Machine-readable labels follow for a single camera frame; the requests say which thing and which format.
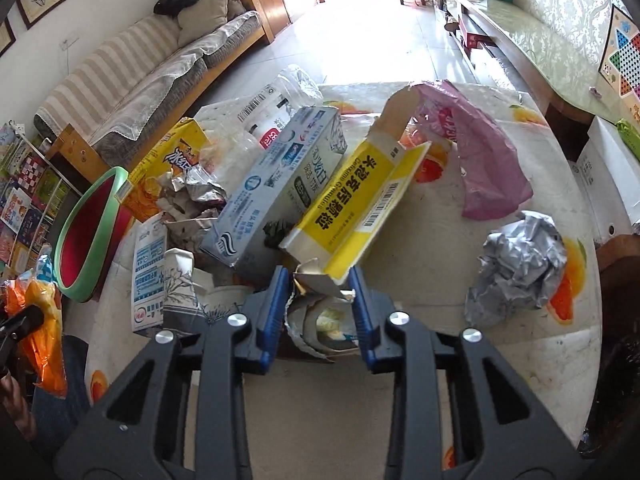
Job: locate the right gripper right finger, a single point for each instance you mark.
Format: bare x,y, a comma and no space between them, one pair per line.
460,410

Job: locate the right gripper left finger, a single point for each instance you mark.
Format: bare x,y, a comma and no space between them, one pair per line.
177,410

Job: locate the white blue milk carton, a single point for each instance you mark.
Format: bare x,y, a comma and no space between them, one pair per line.
147,284

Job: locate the silver foil wrapper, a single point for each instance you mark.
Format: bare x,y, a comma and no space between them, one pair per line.
521,268

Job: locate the brown paper wrapper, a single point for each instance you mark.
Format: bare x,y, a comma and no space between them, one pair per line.
190,203

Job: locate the yellow drink carton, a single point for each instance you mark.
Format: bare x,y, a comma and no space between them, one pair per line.
173,155

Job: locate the pink plastic bag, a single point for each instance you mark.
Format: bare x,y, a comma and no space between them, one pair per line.
493,180

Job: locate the yellow medicine box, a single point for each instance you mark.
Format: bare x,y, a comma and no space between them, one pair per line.
341,224

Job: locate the blue toothpaste box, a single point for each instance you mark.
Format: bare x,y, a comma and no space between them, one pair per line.
277,191

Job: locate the clear plastic bottle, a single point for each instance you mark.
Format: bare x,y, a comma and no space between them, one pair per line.
238,131

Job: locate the orange plastic bag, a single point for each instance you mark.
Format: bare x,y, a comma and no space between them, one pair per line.
43,345

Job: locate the blue snack pouch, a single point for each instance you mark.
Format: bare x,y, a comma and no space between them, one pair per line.
318,318

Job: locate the green red trash bin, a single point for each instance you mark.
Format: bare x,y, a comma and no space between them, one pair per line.
90,237

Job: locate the left hand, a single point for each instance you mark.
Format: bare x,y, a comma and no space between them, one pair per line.
17,407

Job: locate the book rack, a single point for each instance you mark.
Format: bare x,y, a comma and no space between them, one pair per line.
35,201

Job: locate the fruit print tablecloth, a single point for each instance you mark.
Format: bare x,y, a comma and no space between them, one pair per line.
308,418

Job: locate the striped wooden sofa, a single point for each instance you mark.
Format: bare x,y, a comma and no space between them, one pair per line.
137,84

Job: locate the white cardboard box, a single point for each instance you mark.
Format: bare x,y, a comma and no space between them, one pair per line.
607,174

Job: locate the framed picture left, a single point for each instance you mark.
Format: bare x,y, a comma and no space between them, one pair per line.
7,37

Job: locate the green snack packet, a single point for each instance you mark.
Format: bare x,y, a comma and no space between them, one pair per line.
630,136

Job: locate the beige cushion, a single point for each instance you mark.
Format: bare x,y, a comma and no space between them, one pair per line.
201,19

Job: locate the chinese checkers board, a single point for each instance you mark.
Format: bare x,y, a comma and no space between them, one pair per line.
619,64

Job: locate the long tv cabinet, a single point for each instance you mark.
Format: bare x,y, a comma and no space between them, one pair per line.
565,84

